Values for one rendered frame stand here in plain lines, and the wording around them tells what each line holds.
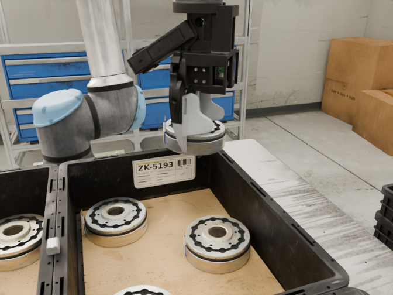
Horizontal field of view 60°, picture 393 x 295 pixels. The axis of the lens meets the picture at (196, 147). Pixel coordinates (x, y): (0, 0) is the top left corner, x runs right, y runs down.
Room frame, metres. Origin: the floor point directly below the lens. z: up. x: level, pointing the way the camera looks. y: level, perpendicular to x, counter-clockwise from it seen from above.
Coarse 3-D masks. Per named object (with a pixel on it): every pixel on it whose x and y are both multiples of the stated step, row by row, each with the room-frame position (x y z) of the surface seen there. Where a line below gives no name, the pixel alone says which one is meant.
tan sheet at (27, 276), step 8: (32, 264) 0.40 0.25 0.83; (0, 272) 0.38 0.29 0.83; (8, 272) 0.38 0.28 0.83; (16, 272) 0.38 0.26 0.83; (24, 272) 0.38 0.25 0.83; (32, 272) 0.38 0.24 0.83; (0, 280) 0.37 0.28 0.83; (8, 280) 0.37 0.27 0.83; (16, 280) 0.37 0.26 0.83; (24, 280) 0.37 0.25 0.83; (32, 280) 0.37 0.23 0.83; (0, 288) 0.35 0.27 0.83; (8, 288) 0.35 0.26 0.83; (16, 288) 0.35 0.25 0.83; (24, 288) 0.35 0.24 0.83; (32, 288) 0.35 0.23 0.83
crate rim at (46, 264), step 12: (24, 168) 0.52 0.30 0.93; (36, 168) 0.52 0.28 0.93; (48, 168) 0.53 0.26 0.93; (48, 180) 0.48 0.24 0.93; (48, 192) 0.44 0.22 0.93; (48, 204) 0.41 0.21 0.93; (48, 216) 0.38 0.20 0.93; (48, 228) 0.37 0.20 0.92; (48, 264) 0.29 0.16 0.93; (48, 276) 0.27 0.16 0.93; (48, 288) 0.26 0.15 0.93
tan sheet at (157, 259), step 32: (192, 192) 0.61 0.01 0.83; (160, 224) 0.50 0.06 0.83; (96, 256) 0.42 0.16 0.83; (128, 256) 0.42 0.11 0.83; (160, 256) 0.42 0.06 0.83; (256, 256) 0.42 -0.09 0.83; (96, 288) 0.35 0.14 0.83; (192, 288) 0.35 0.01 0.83; (224, 288) 0.35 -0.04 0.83; (256, 288) 0.35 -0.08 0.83
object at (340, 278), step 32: (96, 160) 0.55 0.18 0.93; (224, 160) 0.56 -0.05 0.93; (64, 192) 0.44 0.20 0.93; (256, 192) 0.45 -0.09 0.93; (64, 224) 0.36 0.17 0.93; (288, 224) 0.36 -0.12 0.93; (64, 256) 0.30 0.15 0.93; (320, 256) 0.30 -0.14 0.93; (64, 288) 0.26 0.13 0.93; (320, 288) 0.26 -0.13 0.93
